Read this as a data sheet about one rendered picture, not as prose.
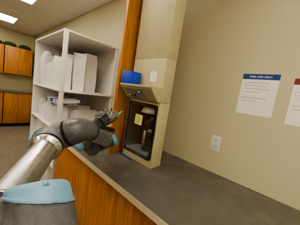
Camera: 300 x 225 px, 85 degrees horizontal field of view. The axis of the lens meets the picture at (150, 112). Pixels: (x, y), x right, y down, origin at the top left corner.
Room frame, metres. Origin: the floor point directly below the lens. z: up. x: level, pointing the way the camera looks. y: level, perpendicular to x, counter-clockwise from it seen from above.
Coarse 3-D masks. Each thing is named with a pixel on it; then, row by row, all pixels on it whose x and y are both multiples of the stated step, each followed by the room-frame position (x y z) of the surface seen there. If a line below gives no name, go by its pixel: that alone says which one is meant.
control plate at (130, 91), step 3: (126, 90) 1.24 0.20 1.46; (129, 90) 1.21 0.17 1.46; (132, 90) 1.18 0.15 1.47; (135, 90) 1.16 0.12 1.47; (138, 90) 1.13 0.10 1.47; (141, 90) 1.11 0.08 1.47; (129, 93) 1.24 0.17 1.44; (132, 93) 1.21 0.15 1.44; (135, 93) 1.19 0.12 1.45; (138, 93) 1.16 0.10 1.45; (141, 93) 1.14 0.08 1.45; (132, 96) 1.25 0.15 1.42; (135, 96) 1.22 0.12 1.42; (138, 96) 1.19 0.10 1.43; (141, 96) 1.16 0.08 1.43; (144, 96) 1.14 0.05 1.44
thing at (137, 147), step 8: (136, 104) 1.24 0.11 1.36; (144, 104) 1.19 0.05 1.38; (152, 104) 1.14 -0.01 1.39; (136, 112) 1.24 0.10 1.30; (144, 112) 1.18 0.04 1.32; (152, 112) 1.13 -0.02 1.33; (128, 120) 1.29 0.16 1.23; (144, 120) 1.17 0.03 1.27; (152, 120) 1.12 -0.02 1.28; (128, 128) 1.28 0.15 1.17; (136, 128) 1.22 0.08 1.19; (144, 128) 1.16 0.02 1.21; (152, 128) 1.11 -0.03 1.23; (128, 136) 1.27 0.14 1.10; (136, 136) 1.21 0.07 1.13; (152, 136) 1.11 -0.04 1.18; (128, 144) 1.26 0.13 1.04; (136, 144) 1.20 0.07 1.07; (144, 144) 1.15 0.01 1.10; (152, 144) 1.11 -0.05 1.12; (136, 152) 1.19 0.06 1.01; (144, 152) 1.14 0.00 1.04
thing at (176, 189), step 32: (96, 160) 1.11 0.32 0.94; (128, 160) 1.19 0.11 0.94; (128, 192) 0.80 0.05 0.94; (160, 192) 0.84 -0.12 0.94; (192, 192) 0.89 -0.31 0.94; (224, 192) 0.94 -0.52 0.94; (256, 192) 1.00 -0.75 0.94; (160, 224) 0.65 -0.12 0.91; (192, 224) 0.65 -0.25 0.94; (224, 224) 0.68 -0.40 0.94; (256, 224) 0.71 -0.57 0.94; (288, 224) 0.74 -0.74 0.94
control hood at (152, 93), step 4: (124, 84) 1.20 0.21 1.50; (128, 84) 1.17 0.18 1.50; (132, 84) 1.14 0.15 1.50; (136, 84) 1.12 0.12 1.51; (124, 88) 1.24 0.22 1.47; (132, 88) 1.17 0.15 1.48; (136, 88) 1.13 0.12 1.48; (140, 88) 1.10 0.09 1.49; (144, 88) 1.07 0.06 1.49; (148, 88) 1.05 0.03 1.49; (152, 88) 1.03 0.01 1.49; (156, 88) 1.06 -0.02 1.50; (160, 88) 1.09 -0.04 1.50; (144, 92) 1.11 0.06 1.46; (148, 92) 1.08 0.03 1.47; (152, 92) 1.05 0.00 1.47; (156, 92) 1.06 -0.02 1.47; (160, 92) 1.09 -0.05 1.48; (128, 96) 1.29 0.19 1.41; (148, 96) 1.11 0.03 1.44; (152, 96) 1.08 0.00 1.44; (156, 96) 1.07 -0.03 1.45; (160, 96) 1.10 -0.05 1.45; (148, 100) 1.14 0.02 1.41; (152, 100) 1.11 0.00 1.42; (156, 100) 1.08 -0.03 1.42
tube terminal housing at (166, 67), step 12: (144, 60) 1.25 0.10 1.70; (156, 60) 1.17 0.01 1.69; (168, 60) 1.12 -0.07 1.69; (144, 72) 1.24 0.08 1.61; (168, 72) 1.13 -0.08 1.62; (144, 84) 1.22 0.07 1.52; (156, 84) 1.15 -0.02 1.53; (168, 84) 1.15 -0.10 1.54; (168, 96) 1.17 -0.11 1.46; (168, 108) 1.18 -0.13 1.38; (156, 120) 1.11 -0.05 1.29; (156, 132) 1.11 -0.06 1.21; (156, 144) 1.13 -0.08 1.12; (132, 156) 1.24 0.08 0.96; (156, 156) 1.14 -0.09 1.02
